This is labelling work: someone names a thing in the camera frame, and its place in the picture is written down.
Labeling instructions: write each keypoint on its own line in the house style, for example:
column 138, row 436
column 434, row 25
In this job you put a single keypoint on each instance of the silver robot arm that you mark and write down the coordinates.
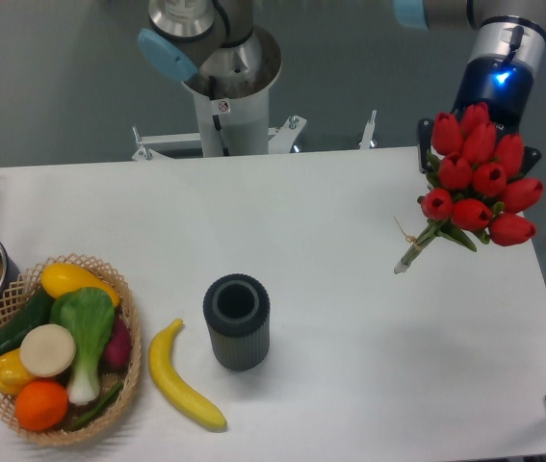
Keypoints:
column 505, row 58

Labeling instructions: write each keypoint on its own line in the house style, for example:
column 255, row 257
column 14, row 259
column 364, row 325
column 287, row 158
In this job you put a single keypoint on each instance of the orange fruit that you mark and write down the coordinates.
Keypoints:
column 41, row 404

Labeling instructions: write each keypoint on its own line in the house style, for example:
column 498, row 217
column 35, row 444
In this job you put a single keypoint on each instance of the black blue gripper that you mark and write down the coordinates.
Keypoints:
column 505, row 91

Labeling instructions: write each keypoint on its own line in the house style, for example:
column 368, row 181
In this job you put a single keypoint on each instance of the woven wicker basket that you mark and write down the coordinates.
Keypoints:
column 14, row 298

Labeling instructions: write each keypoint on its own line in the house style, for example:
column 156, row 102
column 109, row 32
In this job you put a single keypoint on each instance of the green bok choy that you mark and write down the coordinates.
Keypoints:
column 88, row 314

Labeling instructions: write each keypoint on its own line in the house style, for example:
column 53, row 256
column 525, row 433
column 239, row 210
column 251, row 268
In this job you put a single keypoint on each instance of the yellow banana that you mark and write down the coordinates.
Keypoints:
column 182, row 396

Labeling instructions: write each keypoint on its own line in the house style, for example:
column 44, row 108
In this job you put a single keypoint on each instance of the yellow squash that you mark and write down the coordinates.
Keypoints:
column 59, row 279

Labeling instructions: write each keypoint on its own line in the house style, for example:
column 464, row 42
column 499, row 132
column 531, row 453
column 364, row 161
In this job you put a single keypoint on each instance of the yellow bell pepper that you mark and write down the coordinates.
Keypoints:
column 13, row 375

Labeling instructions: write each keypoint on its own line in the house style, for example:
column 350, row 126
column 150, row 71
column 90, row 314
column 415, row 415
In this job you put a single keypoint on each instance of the green bean pod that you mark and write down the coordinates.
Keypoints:
column 97, row 410

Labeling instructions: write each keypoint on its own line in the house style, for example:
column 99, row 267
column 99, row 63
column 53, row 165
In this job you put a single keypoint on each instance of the red tulip bouquet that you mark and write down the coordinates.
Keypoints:
column 476, row 187

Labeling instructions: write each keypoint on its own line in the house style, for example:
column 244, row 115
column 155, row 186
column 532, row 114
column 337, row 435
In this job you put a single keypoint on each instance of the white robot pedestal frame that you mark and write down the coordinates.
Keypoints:
column 226, row 127

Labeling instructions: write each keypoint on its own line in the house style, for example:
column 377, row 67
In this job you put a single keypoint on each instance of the dark grey ribbed vase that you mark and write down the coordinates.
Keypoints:
column 237, row 311

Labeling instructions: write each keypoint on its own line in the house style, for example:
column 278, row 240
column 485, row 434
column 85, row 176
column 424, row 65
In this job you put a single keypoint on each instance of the purple red radish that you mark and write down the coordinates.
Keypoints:
column 117, row 351

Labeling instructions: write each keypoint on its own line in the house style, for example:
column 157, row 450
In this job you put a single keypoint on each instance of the dark green cucumber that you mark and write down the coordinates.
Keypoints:
column 34, row 313

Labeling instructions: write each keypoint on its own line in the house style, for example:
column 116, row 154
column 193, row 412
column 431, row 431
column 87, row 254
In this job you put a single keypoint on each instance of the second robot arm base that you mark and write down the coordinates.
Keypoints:
column 214, row 47

